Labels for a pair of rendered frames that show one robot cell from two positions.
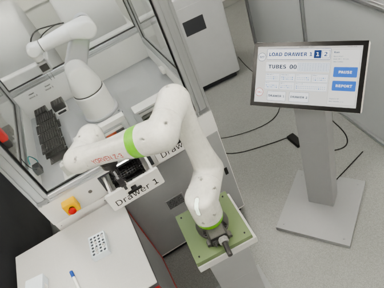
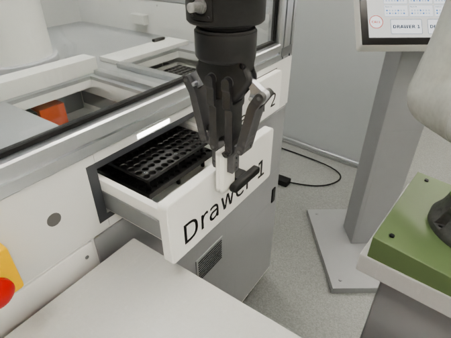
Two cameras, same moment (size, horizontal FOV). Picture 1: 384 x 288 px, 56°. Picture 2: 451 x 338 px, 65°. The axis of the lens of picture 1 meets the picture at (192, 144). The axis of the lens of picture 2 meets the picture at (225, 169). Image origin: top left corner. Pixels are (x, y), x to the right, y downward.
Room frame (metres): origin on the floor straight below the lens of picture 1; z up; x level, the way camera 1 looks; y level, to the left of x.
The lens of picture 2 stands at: (0.96, 0.69, 1.22)
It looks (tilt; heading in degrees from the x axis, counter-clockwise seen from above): 33 degrees down; 315
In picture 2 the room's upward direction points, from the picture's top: straight up
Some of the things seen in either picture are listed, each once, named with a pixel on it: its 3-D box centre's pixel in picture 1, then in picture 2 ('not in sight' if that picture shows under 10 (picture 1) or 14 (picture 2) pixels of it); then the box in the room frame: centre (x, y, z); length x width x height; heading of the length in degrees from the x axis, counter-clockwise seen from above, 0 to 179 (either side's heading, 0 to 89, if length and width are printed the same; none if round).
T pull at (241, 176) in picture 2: (134, 188); (238, 176); (1.28, 0.34, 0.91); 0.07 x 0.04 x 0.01; 100
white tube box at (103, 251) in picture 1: (99, 245); not in sight; (1.14, 0.61, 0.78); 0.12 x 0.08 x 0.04; 6
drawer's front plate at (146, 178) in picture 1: (135, 188); (225, 186); (1.30, 0.35, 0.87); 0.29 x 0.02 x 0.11; 100
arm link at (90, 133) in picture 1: (91, 140); not in sight; (1.27, 0.38, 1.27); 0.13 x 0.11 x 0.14; 150
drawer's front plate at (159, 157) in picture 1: (178, 142); (249, 105); (1.50, 0.06, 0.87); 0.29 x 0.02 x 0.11; 100
